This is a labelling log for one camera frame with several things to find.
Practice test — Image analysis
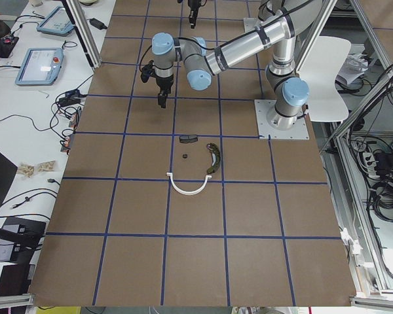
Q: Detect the aluminium frame post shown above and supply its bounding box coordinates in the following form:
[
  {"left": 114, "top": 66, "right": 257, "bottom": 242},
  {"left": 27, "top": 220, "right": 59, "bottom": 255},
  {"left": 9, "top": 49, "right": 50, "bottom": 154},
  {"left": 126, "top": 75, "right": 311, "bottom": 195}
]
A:
[{"left": 62, "top": 0, "right": 102, "bottom": 69}]

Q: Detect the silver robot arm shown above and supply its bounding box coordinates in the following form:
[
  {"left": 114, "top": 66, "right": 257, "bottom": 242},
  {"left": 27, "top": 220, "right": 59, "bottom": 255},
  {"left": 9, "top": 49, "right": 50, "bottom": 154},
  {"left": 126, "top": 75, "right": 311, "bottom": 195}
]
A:
[{"left": 140, "top": 1, "right": 322, "bottom": 130}]

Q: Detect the white plastic chair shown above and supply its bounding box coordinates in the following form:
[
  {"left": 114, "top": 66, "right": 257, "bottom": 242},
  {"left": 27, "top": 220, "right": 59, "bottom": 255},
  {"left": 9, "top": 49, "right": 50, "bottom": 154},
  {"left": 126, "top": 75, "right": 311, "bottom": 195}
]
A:
[{"left": 299, "top": 36, "right": 351, "bottom": 122}]

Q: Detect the green brake shoe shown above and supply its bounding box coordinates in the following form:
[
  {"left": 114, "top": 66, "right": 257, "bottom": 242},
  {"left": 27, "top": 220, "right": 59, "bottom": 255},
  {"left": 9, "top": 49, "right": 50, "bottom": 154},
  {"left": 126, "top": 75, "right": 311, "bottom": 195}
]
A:
[{"left": 206, "top": 143, "right": 221, "bottom": 175}]

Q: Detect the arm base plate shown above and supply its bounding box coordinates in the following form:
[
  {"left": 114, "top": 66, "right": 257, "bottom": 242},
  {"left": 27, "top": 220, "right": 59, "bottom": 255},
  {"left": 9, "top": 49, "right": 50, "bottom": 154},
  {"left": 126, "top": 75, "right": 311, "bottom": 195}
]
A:
[
  {"left": 254, "top": 99, "right": 309, "bottom": 141},
  {"left": 243, "top": 18, "right": 259, "bottom": 33}
]

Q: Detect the white curved plastic bracket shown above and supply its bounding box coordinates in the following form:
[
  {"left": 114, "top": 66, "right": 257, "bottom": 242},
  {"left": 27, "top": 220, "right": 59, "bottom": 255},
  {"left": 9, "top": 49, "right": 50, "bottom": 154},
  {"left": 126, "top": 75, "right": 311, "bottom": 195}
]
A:
[{"left": 166, "top": 172, "right": 212, "bottom": 196}]

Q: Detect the grey brake pad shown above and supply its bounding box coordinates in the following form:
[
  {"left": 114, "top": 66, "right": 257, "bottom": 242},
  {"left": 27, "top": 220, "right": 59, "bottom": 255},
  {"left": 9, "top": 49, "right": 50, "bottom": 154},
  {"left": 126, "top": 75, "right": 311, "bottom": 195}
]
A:
[{"left": 179, "top": 134, "right": 198, "bottom": 144}]

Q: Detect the far blue teach pendant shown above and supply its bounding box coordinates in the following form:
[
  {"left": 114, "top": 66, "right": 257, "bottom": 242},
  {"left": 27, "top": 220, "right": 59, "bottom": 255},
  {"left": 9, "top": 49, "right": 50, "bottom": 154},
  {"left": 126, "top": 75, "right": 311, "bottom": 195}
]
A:
[{"left": 36, "top": 6, "right": 73, "bottom": 37}]

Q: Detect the near blue teach pendant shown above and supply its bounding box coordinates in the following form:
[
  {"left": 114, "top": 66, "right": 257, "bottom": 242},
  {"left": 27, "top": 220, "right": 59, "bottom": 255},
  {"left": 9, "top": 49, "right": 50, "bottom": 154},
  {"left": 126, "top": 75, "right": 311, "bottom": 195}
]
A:
[{"left": 15, "top": 48, "right": 64, "bottom": 86}]

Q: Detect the black power adapter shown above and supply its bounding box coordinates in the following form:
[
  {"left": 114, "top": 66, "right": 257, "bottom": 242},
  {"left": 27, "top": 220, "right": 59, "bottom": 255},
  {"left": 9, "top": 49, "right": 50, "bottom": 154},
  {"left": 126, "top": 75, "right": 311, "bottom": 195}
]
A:
[{"left": 88, "top": 18, "right": 107, "bottom": 30}]

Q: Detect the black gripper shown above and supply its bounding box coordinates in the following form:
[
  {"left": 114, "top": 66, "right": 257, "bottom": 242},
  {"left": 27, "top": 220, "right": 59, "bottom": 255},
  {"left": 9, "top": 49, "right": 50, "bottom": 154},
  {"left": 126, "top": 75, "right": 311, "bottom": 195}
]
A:
[
  {"left": 156, "top": 77, "right": 174, "bottom": 108},
  {"left": 187, "top": 0, "right": 200, "bottom": 27}
]

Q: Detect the blue teach pendant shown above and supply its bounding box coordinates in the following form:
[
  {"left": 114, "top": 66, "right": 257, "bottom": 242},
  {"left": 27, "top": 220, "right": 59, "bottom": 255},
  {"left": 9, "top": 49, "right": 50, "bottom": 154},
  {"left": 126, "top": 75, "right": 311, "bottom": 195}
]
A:
[
  {"left": 36, "top": 6, "right": 73, "bottom": 37},
  {"left": 15, "top": 48, "right": 64, "bottom": 86}
]

